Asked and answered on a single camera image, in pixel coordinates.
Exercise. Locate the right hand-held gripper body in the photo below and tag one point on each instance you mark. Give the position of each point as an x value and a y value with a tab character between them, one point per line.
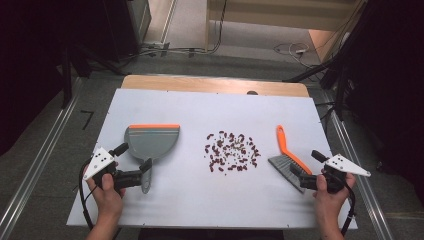
345	165

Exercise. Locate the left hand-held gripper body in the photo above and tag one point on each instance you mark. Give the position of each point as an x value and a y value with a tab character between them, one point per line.
99	161

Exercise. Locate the grey dustpan with orange edge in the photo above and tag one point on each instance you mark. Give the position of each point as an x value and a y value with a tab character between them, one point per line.
150	141

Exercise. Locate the pile of red beans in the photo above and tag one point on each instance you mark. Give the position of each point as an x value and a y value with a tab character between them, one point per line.
230	147

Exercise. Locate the person's left hand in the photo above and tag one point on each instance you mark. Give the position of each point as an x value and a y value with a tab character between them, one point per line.
108	200

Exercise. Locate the person's right hand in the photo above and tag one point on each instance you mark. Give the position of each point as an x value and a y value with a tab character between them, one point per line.
331	203

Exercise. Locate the black metal stand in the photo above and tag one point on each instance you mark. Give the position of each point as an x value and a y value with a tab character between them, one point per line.
68	76
340	86

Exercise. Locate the white board sheet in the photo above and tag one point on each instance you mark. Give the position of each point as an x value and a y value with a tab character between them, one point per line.
200	113

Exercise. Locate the dark round table grommet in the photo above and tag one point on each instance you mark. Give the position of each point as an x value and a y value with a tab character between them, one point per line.
252	92

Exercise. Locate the dark curtain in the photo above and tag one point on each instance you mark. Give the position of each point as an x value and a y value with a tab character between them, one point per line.
390	83
26	66

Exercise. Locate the wooden table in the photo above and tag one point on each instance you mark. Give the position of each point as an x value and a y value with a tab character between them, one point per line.
213	85

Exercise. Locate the grey power strip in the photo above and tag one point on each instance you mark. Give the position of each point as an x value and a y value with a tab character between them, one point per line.
156	46

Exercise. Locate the brown wooden panel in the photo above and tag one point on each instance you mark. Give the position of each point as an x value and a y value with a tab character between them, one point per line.
321	43

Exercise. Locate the grey cabinet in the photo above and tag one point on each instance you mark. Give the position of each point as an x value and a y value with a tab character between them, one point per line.
141	18

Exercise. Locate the beige wooden shelf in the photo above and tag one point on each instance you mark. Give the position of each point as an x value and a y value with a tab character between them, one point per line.
283	15

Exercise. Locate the aluminium floor rail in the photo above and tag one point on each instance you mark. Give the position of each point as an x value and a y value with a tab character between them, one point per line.
40	160
363	186

